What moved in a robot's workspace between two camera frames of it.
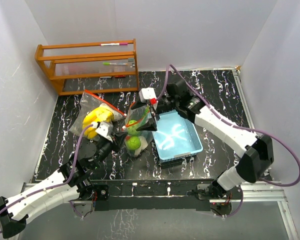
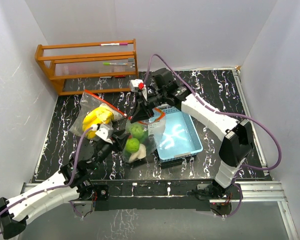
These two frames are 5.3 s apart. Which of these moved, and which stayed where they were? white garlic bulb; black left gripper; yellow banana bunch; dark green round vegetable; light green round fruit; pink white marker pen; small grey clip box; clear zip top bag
Moved: dark green round vegetable; white garlic bulb
Stayed: clear zip top bag; black left gripper; yellow banana bunch; light green round fruit; small grey clip box; pink white marker pen
